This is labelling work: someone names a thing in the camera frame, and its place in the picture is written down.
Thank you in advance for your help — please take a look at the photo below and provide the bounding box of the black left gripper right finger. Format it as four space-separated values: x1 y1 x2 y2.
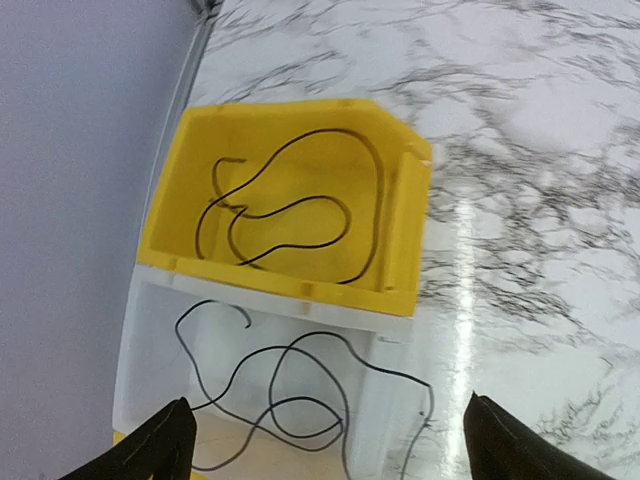
463 393 609 480

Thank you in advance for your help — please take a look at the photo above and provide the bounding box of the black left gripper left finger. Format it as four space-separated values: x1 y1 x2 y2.
62 397 197 480

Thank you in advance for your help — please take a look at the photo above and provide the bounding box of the far yellow plastic bin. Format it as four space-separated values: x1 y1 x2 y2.
137 99 433 317

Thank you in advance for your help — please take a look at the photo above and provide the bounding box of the white translucent plastic bin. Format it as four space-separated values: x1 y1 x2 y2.
112 265 434 479

